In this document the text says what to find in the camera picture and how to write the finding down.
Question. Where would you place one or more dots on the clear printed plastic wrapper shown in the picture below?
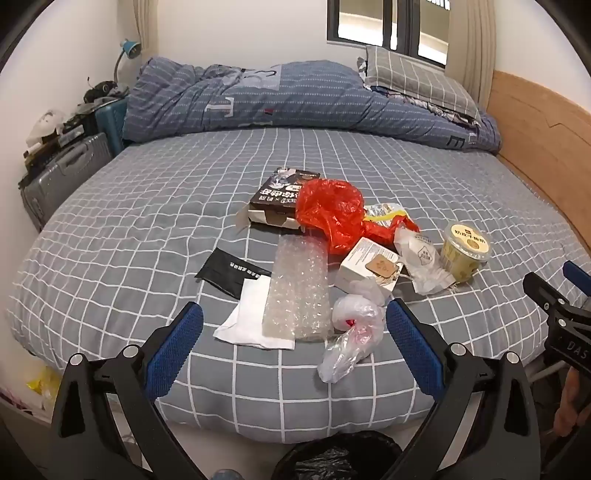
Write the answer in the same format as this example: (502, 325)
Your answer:
(425, 261)

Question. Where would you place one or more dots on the small white carton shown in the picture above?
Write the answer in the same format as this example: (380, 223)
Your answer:
(358, 270)

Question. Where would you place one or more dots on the bed with grey checked sheet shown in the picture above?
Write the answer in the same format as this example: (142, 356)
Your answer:
(138, 230)

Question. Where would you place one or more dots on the black packet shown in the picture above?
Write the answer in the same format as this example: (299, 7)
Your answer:
(226, 270)

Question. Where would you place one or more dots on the teal hard suitcase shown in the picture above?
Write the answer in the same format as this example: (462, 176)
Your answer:
(111, 124)

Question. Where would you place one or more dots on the black lined trash bin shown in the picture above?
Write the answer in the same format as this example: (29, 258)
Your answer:
(332, 459)

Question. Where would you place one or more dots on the grey checked pillow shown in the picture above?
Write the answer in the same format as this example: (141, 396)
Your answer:
(415, 78)

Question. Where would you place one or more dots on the beige curtain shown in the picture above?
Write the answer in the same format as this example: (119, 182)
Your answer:
(145, 32)
(471, 50)

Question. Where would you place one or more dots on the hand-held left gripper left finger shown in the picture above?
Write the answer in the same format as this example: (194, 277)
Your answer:
(178, 344)

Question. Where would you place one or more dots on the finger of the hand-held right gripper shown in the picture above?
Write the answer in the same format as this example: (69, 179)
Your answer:
(549, 293)
(579, 277)

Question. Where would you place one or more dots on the brown paper hang tag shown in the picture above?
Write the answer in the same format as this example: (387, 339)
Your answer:
(381, 266)

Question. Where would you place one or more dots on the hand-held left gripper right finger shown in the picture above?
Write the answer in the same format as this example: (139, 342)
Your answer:
(413, 344)

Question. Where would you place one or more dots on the grey hard suitcase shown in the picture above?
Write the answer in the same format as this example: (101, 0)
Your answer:
(64, 175)

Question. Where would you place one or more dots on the brown snack box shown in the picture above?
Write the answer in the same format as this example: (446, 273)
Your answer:
(277, 198)

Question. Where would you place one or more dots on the wooden headboard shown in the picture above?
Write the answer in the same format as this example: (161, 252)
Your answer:
(540, 134)

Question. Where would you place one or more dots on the clear plastic bag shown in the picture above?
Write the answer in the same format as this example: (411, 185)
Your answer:
(353, 332)

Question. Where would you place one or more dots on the yellow plastic bag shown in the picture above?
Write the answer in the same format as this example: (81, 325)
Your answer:
(44, 385)

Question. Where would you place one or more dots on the white paper sheet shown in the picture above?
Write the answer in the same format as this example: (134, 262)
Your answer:
(244, 318)

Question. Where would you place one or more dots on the white plastic object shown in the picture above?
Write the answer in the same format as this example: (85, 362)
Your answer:
(46, 124)

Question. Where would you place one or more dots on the clear bubble wrap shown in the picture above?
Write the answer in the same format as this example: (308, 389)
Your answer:
(298, 290)

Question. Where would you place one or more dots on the yellow white snack packet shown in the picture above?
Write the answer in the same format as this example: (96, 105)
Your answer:
(385, 214)

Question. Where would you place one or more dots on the black flat devices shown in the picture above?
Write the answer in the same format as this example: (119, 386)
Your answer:
(78, 120)

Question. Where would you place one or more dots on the red plastic bag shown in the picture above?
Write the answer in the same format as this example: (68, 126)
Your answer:
(330, 212)

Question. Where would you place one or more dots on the person's right hand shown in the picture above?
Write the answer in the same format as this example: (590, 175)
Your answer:
(575, 401)

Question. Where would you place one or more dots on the blue striped quilt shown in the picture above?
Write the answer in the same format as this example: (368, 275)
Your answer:
(277, 106)

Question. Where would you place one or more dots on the blue rounded object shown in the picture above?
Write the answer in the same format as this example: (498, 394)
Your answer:
(226, 474)

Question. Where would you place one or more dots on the yellow green lidded cup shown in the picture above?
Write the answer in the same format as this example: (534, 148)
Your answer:
(464, 251)

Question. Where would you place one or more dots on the dark framed window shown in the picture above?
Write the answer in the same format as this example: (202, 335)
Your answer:
(411, 23)

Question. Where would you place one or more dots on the blue desk lamp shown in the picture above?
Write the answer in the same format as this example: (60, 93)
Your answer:
(130, 48)

